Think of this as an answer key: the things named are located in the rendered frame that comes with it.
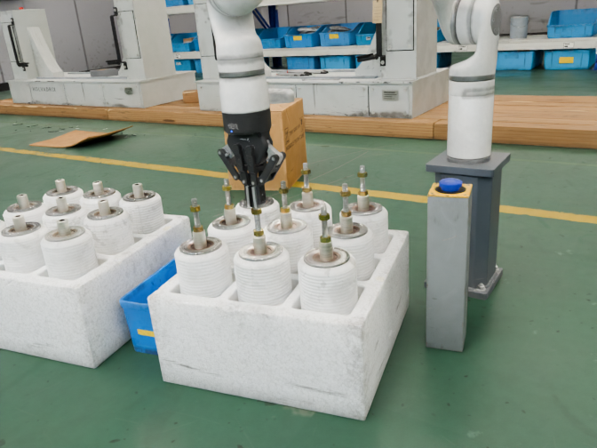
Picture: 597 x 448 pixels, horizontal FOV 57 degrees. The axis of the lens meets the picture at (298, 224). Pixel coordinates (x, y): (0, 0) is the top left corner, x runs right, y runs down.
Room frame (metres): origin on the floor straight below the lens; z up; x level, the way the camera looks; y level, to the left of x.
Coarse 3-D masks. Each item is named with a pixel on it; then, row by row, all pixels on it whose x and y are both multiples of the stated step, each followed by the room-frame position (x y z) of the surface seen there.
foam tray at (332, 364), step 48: (384, 288) 0.86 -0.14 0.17; (192, 336) 0.84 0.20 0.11; (240, 336) 0.80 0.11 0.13; (288, 336) 0.77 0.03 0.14; (336, 336) 0.73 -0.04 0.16; (384, 336) 0.85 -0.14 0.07; (192, 384) 0.84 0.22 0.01; (240, 384) 0.80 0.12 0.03; (288, 384) 0.77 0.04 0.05; (336, 384) 0.74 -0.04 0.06
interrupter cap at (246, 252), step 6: (246, 246) 0.89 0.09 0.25; (252, 246) 0.88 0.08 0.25; (270, 246) 0.88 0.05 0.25; (276, 246) 0.88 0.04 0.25; (240, 252) 0.86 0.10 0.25; (246, 252) 0.86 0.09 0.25; (252, 252) 0.86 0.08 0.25; (270, 252) 0.85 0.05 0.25; (276, 252) 0.85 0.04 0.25; (246, 258) 0.83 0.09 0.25; (252, 258) 0.83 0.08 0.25; (258, 258) 0.83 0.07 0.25; (264, 258) 0.83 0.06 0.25; (270, 258) 0.83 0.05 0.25
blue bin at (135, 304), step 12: (168, 264) 1.14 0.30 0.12; (156, 276) 1.09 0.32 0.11; (168, 276) 1.13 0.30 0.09; (144, 288) 1.05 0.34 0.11; (156, 288) 1.08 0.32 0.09; (120, 300) 0.98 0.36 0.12; (132, 300) 1.01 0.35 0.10; (144, 300) 1.04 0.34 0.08; (132, 312) 0.97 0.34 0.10; (144, 312) 0.96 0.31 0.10; (132, 324) 0.97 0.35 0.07; (144, 324) 0.96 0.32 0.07; (132, 336) 0.98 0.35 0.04; (144, 336) 0.96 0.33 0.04; (144, 348) 0.97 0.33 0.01; (156, 348) 0.96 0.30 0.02
